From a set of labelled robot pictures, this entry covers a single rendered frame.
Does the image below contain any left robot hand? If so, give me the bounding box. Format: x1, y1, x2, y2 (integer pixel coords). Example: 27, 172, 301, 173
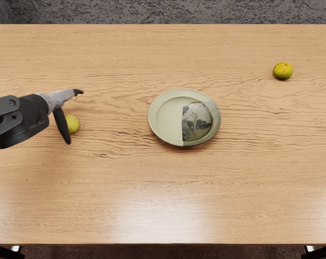
36, 88, 84, 145

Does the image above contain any small yellow-green fruit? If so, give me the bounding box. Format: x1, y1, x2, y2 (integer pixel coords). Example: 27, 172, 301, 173
65, 115, 80, 135

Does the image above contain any pale patterned plate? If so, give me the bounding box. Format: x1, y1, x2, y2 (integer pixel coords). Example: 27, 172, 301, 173
147, 88, 222, 147

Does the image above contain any green-orange round fruit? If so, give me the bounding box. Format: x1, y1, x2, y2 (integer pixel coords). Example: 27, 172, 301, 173
273, 62, 294, 80

